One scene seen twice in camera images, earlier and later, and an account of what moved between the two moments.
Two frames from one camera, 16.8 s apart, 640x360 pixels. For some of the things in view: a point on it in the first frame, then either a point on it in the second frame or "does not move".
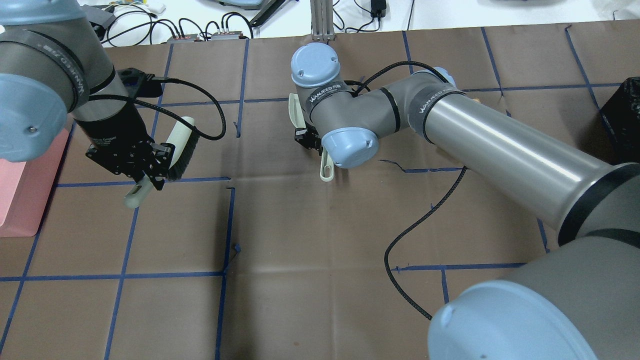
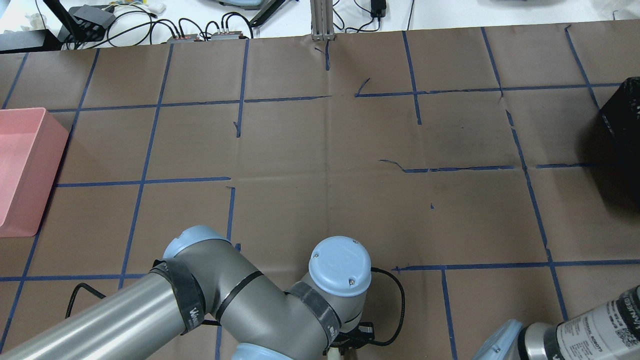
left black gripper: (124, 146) → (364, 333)
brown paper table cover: (247, 255) does not move
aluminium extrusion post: (322, 20) does not move
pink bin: (24, 186) does not move
